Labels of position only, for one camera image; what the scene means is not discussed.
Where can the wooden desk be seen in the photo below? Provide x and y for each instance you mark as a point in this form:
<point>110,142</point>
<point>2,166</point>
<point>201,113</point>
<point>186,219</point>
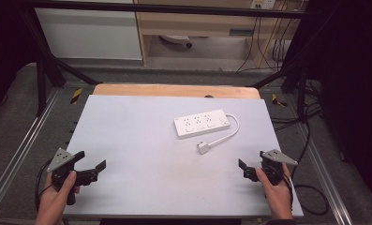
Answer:
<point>202,23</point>

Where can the aluminium rail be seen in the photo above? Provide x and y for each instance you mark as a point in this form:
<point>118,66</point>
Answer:
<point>21,150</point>
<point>325,175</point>

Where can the white wall socket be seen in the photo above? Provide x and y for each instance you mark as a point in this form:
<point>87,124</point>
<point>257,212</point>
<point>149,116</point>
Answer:
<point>263,3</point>

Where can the grey chair caster base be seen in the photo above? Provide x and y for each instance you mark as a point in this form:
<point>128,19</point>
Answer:
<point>177,39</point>

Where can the person's left hand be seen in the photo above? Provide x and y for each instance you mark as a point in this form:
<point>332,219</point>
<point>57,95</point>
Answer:
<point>51,203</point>

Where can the white power strip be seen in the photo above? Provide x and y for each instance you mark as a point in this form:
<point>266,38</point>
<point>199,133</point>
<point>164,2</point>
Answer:
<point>200,124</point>

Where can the white plug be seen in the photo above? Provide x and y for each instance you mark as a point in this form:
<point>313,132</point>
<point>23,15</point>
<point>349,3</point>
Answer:
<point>202,147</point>

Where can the wooden board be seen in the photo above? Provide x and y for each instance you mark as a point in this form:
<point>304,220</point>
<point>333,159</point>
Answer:
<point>174,91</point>

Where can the person's right hand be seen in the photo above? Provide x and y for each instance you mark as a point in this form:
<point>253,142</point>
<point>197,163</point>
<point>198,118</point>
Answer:
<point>279,200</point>

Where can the black metal frame bar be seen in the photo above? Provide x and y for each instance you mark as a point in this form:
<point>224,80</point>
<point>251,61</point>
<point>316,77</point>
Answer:
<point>161,8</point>

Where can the black curtain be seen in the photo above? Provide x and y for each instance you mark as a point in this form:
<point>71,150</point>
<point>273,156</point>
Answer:
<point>4,47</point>
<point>352,93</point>

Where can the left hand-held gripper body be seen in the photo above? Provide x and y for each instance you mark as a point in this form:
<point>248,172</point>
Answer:
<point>61,156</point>

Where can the black metal frame strut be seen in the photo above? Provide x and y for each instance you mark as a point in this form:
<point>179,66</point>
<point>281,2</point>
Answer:
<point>294,70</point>
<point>54,62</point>

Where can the white cabinet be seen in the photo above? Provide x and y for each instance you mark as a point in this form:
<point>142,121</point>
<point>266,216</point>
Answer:
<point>90,34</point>

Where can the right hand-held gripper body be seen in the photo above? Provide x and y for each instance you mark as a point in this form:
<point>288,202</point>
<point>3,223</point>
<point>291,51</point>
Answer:
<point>275,156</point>

